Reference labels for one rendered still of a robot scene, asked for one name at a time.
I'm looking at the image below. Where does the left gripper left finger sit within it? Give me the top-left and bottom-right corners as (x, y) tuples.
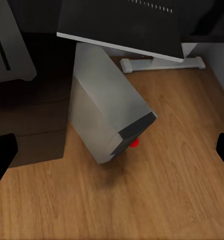
(0, 133), (18, 180)

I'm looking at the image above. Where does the desktop computer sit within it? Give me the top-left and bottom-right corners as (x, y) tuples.
(68, 42), (158, 164)

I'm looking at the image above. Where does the keyboard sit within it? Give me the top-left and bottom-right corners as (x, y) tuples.
(0, 0), (37, 82)

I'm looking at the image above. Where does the notebook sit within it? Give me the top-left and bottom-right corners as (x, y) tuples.
(56, 0), (184, 63)

